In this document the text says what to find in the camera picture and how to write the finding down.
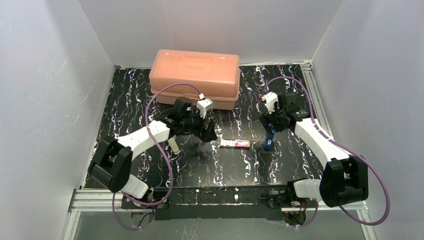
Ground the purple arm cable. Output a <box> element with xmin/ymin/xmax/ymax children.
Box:
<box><xmin>111</xmin><ymin>83</ymin><xmax>205</xmax><ymax>231</ymax></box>
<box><xmin>261</xmin><ymin>76</ymin><xmax>391</xmax><ymax>229</ymax></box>

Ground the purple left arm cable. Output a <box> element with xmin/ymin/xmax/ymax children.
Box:
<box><xmin>111</xmin><ymin>83</ymin><xmax>205</xmax><ymax>231</ymax></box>

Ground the red white staple box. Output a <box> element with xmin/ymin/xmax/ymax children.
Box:
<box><xmin>220</xmin><ymin>139</ymin><xmax>251</xmax><ymax>149</ymax></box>

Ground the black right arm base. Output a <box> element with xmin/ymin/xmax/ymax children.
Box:
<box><xmin>262</xmin><ymin>190</ymin><xmax>315</xmax><ymax>212</ymax></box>

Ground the aluminium front frame rail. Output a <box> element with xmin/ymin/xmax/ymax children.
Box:
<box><xmin>68</xmin><ymin>188</ymin><xmax>369</xmax><ymax>213</ymax></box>

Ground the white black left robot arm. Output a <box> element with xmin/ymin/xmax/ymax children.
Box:
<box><xmin>87</xmin><ymin>97</ymin><xmax>217</xmax><ymax>200</ymax></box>

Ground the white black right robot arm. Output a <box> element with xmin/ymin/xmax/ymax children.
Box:
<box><xmin>258</xmin><ymin>92</ymin><xmax>369</xmax><ymax>208</ymax></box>

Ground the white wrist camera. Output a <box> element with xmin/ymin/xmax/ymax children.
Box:
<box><xmin>196</xmin><ymin>93</ymin><xmax>214</xmax><ymax>119</ymax></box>
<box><xmin>260</xmin><ymin>92</ymin><xmax>279</xmax><ymax>114</ymax></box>

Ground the aluminium right frame rail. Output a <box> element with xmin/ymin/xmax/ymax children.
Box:
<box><xmin>299</xmin><ymin>62</ymin><xmax>333</xmax><ymax>137</ymax></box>

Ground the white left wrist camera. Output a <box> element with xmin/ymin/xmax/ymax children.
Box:
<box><xmin>196</xmin><ymin>93</ymin><xmax>214</xmax><ymax>119</ymax></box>

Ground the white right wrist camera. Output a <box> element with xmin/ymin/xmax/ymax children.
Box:
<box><xmin>260</xmin><ymin>92</ymin><xmax>279</xmax><ymax>114</ymax></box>

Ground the aluminium frame rail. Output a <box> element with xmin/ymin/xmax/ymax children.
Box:
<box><xmin>68</xmin><ymin>188</ymin><xmax>369</xmax><ymax>213</ymax></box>
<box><xmin>299</xmin><ymin>62</ymin><xmax>333</xmax><ymax>137</ymax></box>

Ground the pink translucent plastic storage box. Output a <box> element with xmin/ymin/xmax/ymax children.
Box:
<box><xmin>149</xmin><ymin>49</ymin><xmax>241</xmax><ymax>111</ymax></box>

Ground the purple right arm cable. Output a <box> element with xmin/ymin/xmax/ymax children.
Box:
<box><xmin>261</xmin><ymin>76</ymin><xmax>391</xmax><ymax>229</ymax></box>

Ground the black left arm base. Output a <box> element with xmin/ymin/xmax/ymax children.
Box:
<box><xmin>123</xmin><ymin>189</ymin><xmax>171</xmax><ymax>209</ymax></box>

